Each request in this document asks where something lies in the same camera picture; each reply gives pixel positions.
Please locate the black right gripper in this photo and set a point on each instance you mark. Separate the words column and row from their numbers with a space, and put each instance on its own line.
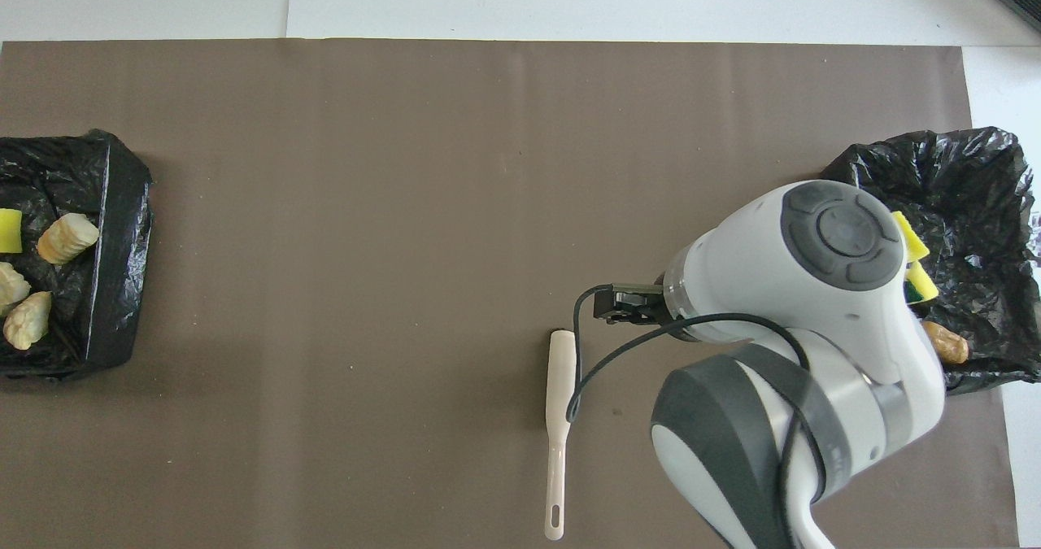
column 634, row 301

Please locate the beige hand brush black bristles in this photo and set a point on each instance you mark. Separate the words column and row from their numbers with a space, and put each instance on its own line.
column 561, row 370

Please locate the yellow sponge piece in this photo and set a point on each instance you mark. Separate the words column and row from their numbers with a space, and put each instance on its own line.
column 912, row 244

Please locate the yellow sponge green scouring pad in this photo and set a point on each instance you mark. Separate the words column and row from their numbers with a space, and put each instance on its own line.
column 923, row 285

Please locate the brown cork-like sponge lump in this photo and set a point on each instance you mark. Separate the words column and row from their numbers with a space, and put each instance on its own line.
column 947, row 344

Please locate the beige sponge chunk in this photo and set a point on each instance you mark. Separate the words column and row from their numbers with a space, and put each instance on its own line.
column 27, row 321
column 12, row 289
column 69, row 238

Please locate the small yellow green sponge strip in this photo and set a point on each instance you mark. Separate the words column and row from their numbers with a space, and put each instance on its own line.
column 10, row 232

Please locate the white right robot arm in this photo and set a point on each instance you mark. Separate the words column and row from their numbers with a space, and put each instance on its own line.
column 813, row 289

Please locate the black bag-lined trash bin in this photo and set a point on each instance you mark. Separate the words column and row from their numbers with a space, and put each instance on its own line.
column 976, row 207
column 106, row 289

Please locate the brown paper table mat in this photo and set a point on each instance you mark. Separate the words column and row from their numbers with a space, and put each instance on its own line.
column 325, row 167

